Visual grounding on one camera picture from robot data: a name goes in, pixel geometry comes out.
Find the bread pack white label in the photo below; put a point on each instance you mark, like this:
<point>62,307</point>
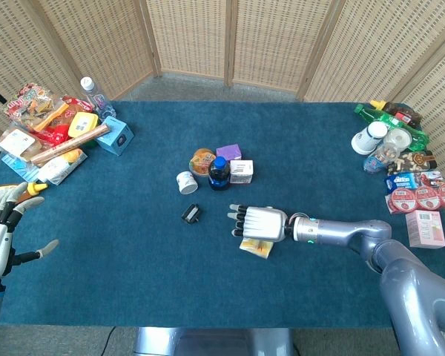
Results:
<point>18,142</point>

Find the blue cloth table cover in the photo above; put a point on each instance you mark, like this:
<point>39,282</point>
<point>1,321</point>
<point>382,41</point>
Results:
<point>133,259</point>

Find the black white clip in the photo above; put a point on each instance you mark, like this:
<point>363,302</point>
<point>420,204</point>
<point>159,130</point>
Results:
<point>191,214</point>

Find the light blue striped pack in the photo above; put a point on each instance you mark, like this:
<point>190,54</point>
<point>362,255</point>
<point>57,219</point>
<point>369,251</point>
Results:
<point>20,168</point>

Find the long brown snack pack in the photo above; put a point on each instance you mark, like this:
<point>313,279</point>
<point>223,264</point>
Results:
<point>72,142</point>

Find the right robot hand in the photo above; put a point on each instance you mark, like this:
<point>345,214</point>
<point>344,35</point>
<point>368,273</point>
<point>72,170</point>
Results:
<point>263,222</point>

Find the white paper cup stack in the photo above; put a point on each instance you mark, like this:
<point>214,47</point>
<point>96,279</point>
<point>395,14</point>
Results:
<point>367,139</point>

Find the colourful candy bag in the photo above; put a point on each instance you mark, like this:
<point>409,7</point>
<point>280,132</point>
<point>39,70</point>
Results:
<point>27,104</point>

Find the brown chocolate snack box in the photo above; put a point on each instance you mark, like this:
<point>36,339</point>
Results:
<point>411,162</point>

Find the white red carton box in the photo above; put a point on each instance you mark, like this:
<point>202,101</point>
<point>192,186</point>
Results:
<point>242,171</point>

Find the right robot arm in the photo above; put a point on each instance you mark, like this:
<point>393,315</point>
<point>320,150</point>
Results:
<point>393,267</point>

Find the cola bottle blue cap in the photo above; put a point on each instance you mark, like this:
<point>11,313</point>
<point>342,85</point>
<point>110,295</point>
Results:
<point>219,173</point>

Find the orange jelly cup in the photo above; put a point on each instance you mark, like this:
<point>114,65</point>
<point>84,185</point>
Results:
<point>201,164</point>

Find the woven bamboo folding screen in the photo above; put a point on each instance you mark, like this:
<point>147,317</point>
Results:
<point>189,33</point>

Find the pink carton box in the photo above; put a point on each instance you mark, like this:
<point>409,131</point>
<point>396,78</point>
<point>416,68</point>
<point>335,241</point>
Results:
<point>426,228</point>

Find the yellow snack packet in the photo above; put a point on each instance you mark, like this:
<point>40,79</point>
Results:
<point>257,247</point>

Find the white plastic jar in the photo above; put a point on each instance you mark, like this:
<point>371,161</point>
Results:
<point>187,182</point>

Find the dark bottle yellow cap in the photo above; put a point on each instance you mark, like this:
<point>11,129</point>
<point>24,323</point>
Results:
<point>397,110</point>

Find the light blue speaker box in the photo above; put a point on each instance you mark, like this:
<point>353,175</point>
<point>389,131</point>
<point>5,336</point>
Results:
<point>115,135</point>

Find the yellow lidded box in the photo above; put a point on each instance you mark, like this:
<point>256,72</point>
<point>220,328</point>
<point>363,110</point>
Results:
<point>82,124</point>

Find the blue cookie pack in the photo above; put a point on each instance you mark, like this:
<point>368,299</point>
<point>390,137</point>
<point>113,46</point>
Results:
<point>411,181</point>

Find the green plastic bottle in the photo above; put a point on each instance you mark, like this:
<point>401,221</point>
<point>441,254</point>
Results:
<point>389,122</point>

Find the clear nut jar blue label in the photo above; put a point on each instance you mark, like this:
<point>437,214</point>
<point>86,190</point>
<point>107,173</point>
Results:
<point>380,157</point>

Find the clear tape roll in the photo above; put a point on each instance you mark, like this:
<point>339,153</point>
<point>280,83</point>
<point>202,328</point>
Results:
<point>398,138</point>

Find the red plastic snack package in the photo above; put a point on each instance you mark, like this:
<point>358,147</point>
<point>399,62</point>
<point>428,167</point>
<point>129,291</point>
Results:
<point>53,133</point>

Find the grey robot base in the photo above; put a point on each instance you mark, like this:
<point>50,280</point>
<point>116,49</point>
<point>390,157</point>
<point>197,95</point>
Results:
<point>215,341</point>

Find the red snack pack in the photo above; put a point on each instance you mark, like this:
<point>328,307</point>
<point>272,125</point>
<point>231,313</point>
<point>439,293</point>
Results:
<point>74,105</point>

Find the clear water bottle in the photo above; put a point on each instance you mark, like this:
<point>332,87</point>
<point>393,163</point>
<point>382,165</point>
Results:
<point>96,98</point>

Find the purple box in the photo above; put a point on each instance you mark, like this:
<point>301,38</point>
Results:
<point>230,151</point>

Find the yellow mustard bottle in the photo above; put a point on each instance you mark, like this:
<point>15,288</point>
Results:
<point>37,188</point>

